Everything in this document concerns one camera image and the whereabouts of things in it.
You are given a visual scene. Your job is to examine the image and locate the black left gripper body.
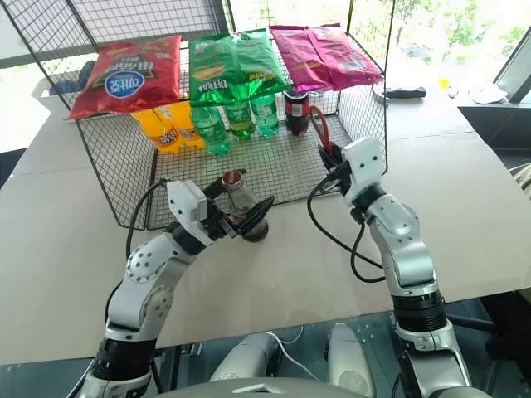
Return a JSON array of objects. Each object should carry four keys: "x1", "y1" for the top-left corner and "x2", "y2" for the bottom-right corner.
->
[{"x1": 201, "y1": 197, "x2": 242, "y2": 240}]

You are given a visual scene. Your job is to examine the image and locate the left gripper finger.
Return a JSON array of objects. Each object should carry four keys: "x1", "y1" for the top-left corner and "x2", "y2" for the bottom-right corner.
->
[
  {"x1": 239, "y1": 195, "x2": 277, "y2": 238},
  {"x1": 201, "y1": 177, "x2": 229, "y2": 202}
]

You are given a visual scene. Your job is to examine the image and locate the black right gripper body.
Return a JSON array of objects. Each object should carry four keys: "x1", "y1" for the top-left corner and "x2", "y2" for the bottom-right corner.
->
[{"x1": 324, "y1": 159, "x2": 353, "y2": 194}]

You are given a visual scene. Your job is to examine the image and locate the glass bottle with red cap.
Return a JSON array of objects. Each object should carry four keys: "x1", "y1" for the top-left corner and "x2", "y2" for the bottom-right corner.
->
[{"x1": 221, "y1": 169, "x2": 271, "y2": 245}]

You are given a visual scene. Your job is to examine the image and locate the dark cola bottle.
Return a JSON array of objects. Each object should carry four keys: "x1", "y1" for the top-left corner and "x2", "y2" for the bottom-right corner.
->
[{"x1": 283, "y1": 88, "x2": 312, "y2": 138}]

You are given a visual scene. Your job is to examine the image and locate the green soda bottle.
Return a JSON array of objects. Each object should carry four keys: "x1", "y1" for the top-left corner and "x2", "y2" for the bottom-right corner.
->
[
  {"x1": 191, "y1": 104, "x2": 234, "y2": 157},
  {"x1": 223, "y1": 98, "x2": 256, "y2": 140},
  {"x1": 250, "y1": 92, "x2": 281, "y2": 139}
]

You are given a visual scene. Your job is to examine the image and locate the orange soda bottle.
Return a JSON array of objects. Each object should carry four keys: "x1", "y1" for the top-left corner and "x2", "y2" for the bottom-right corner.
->
[
  {"x1": 131, "y1": 107, "x2": 182, "y2": 155},
  {"x1": 167, "y1": 101, "x2": 207, "y2": 151}
]

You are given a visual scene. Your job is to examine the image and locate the flat black device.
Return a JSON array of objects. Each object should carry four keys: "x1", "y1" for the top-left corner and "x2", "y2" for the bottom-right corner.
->
[{"x1": 384, "y1": 86, "x2": 428, "y2": 100}]

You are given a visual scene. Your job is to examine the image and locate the magenta chip bag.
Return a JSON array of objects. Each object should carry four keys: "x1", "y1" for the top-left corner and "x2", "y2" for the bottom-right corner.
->
[
  {"x1": 309, "y1": 23, "x2": 386, "y2": 90},
  {"x1": 269, "y1": 25, "x2": 334, "y2": 94}
]

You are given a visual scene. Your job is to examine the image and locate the green chip bag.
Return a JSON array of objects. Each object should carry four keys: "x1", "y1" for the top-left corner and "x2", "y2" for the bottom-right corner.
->
[
  {"x1": 233, "y1": 28, "x2": 292, "y2": 104},
  {"x1": 188, "y1": 34, "x2": 241, "y2": 109}
]

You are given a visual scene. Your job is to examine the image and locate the silver robot left leg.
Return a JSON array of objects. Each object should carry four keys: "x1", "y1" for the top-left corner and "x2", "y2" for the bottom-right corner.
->
[{"x1": 208, "y1": 332, "x2": 284, "y2": 383}]

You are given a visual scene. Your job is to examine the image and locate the silver robot leg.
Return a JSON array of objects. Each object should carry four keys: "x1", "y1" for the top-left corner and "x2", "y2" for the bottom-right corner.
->
[
  {"x1": 327, "y1": 322, "x2": 377, "y2": 398},
  {"x1": 208, "y1": 332, "x2": 284, "y2": 383}
]

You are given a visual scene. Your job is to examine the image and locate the red chip bag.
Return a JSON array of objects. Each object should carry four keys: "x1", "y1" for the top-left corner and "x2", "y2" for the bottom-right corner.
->
[{"x1": 66, "y1": 34, "x2": 184, "y2": 121}]

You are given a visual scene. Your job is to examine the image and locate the white crumpled object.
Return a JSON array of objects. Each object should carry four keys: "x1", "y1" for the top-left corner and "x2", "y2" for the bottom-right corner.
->
[{"x1": 471, "y1": 87, "x2": 508, "y2": 105}]

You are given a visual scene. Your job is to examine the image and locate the silver robot right leg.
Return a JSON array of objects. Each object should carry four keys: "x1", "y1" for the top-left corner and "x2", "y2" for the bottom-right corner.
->
[{"x1": 327, "y1": 322, "x2": 377, "y2": 398}]

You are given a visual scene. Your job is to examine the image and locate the grey robot torso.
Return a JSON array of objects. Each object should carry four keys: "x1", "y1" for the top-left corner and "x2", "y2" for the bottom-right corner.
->
[{"x1": 163, "y1": 376, "x2": 377, "y2": 398}]

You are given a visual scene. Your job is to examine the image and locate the dark blue cloth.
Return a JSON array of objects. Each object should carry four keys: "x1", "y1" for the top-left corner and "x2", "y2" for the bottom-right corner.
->
[{"x1": 48, "y1": 60, "x2": 97, "y2": 95}]

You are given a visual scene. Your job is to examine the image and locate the dark monitor panel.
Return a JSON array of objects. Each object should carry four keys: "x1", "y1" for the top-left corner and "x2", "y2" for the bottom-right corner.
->
[{"x1": 492, "y1": 39, "x2": 531, "y2": 105}]

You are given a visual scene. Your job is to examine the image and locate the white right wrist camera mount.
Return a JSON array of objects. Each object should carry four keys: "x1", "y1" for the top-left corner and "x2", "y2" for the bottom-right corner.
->
[{"x1": 340, "y1": 137, "x2": 389, "y2": 208}]

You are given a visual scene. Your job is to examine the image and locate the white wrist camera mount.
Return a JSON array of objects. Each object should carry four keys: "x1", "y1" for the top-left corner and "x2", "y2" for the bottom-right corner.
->
[
  {"x1": 166, "y1": 179, "x2": 217, "y2": 250},
  {"x1": 340, "y1": 137, "x2": 389, "y2": 208}
]

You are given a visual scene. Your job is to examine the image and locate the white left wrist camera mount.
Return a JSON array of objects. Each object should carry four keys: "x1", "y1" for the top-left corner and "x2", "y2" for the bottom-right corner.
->
[{"x1": 166, "y1": 179, "x2": 217, "y2": 250}]

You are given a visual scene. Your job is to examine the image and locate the black wire mesh rack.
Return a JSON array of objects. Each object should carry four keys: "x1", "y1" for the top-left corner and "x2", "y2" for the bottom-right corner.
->
[{"x1": 0, "y1": 0, "x2": 396, "y2": 231}]

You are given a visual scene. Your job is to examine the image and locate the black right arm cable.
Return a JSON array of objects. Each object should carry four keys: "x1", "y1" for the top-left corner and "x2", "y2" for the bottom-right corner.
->
[{"x1": 306, "y1": 172, "x2": 387, "y2": 284}]

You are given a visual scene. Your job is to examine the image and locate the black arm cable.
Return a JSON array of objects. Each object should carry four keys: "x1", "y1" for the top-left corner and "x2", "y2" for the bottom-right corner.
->
[
  {"x1": 124, "y1": 177, "x2": 172, "y2": 266},
  {"x1": 306, "y1": 172, "x2": 387, "y2": 284}
]

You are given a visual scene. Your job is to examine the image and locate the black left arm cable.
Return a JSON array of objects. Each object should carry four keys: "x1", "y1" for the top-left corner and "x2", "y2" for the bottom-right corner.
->
[{"x1": 124, "y1": 177, "x2": 172, "y2": 266}]

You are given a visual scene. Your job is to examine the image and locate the thin white cable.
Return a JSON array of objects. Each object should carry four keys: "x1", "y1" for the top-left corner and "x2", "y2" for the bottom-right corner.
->
[{"x1": 264, "y1": 325, "x2": 329, "y2": 383}]

